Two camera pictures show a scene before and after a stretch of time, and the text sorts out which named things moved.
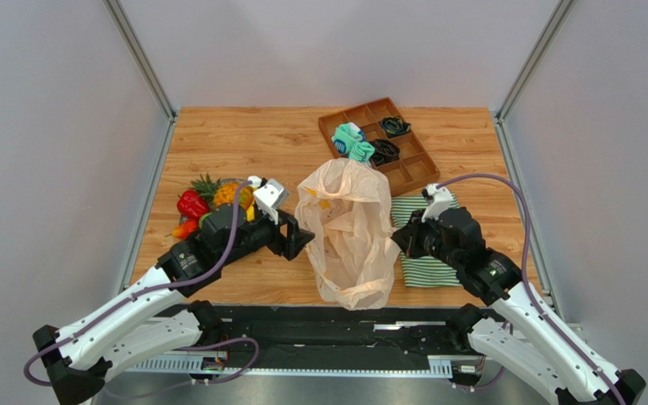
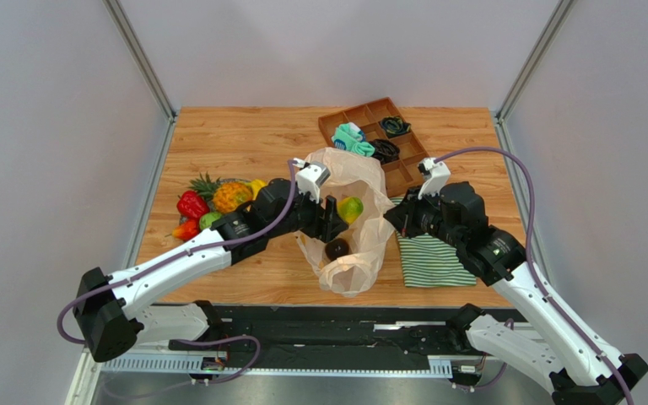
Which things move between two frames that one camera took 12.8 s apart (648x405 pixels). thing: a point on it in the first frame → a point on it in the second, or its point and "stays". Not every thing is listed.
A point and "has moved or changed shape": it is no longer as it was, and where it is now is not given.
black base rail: [383, 340] stays
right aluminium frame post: [503, 136] stays
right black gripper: [413, 241] → [404, 214]
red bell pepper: [191, 205] stays
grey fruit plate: [224, 180] stays
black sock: [385, 152] stays
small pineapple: [220, 193] stays
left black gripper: [296, 239] → [317, 229]
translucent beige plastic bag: [343, 208] has moved or changed shape
